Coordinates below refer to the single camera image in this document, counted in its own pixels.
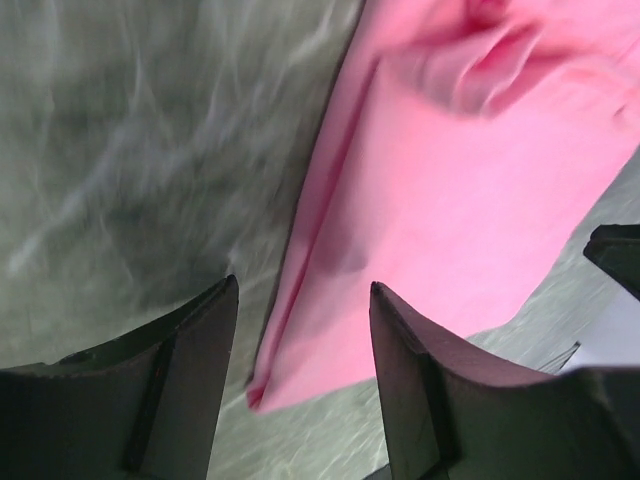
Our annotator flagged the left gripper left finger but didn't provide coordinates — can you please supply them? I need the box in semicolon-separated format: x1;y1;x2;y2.
1;276;239;479

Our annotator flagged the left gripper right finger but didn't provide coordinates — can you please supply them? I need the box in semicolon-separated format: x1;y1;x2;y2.
370;283;639;479

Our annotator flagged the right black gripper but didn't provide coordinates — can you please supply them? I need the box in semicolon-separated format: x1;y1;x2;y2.
583;224;640;300

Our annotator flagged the pink t-shirt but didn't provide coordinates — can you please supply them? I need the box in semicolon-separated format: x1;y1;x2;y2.
247;1;639;413

